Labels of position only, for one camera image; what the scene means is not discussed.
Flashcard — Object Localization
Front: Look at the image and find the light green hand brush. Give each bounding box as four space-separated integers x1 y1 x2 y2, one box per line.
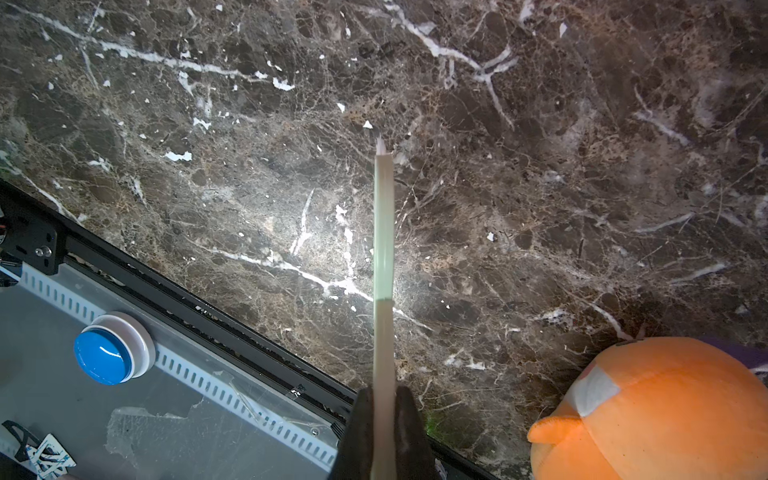
370 138 396 480

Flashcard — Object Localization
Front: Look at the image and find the blue round button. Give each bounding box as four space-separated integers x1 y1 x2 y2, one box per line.
74 311 157 386

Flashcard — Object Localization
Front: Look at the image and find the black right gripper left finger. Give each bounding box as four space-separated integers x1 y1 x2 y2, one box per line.
328 387 374 480

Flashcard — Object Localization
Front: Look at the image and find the white slotted cable duct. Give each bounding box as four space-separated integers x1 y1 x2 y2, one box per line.
1 263 337 479

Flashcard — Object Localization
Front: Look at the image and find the orange plush fish toy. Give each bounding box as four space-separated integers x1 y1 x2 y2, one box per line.
527 337 767 479

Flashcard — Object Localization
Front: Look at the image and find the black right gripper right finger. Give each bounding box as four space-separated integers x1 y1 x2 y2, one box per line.
395 385 440 480

